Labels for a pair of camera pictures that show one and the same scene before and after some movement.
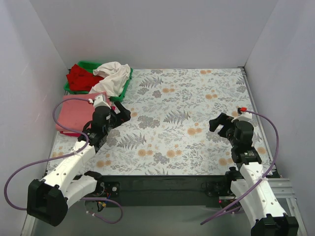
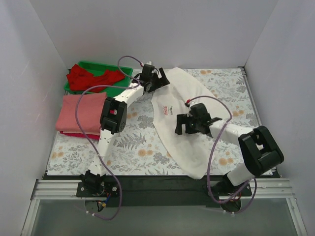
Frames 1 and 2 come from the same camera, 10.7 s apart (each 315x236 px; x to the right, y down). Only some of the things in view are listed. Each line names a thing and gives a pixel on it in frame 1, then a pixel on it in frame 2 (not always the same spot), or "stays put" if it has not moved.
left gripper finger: x=125 y=115 to x=164 y=79
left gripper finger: x=115 y=109 to x=156 y=83
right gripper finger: x=224 y=118 to x=192 y=128
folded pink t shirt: x=75 y=114 stays put
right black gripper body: x=223 y=125 to x=186 y=122
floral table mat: x=168 y=132 stays put
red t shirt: x=80 y=79 stays put
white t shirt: x=115 y=78 to x=194 y=151
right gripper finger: x=214 y=123 to x=181 y=119
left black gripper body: x=117 y=115 to x=157 y=80
